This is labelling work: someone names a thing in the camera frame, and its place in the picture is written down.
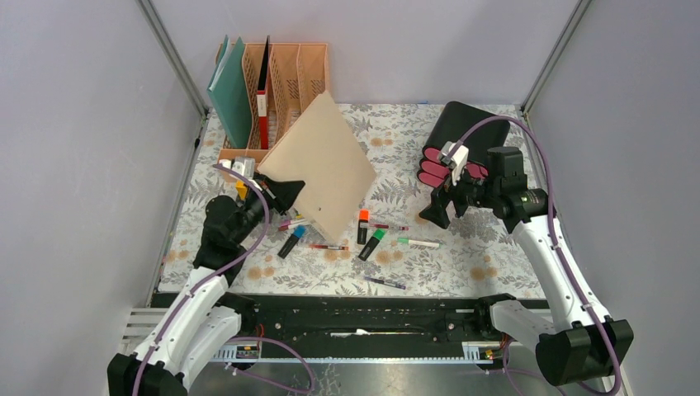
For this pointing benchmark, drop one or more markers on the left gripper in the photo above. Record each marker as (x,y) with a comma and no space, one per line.
(280,195)

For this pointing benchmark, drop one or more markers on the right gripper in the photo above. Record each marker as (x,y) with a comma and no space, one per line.
(436,212)

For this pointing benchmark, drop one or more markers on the blue cap black highlighter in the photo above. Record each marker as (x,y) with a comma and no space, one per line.
(292,241)

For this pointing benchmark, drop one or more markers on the beige kraft notebook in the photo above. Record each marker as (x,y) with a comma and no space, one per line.
(321,150)

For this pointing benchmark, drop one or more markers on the green cap black highlighter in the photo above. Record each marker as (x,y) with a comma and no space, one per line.
(371,244)

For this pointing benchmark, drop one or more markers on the orange cap black highlighter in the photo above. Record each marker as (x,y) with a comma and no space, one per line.
(362,226)

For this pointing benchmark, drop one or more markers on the red binder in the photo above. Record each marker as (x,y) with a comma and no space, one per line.
(261,96)

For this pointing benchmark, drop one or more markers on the teal folder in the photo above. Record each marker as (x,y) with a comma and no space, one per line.
(228,93)

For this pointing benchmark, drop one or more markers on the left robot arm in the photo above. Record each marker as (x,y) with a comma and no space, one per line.
(191,295)

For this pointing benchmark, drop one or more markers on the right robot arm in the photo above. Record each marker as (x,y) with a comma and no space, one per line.
(581,341)

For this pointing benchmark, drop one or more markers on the white marker pink cap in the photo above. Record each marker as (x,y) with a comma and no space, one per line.
(291,224)

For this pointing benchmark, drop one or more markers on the yellow block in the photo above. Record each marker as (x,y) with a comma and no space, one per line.
(242,189)

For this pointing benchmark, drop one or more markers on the green cap white marker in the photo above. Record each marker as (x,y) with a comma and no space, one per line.
(415,242)

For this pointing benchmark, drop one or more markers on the dark red pen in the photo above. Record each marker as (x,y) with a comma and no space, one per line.
(388,226)

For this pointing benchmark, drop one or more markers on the floral table mat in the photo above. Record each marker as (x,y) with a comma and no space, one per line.
(477,256)

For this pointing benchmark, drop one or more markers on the purple pen near front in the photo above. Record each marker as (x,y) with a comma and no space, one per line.
(388,283)

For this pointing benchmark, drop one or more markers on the orange plastic file organizer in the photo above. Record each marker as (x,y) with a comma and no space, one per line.
(296,74)

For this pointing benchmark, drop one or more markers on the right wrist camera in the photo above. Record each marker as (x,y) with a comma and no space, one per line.
(455,157)

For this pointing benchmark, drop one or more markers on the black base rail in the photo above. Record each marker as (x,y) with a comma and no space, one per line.
(280,328)

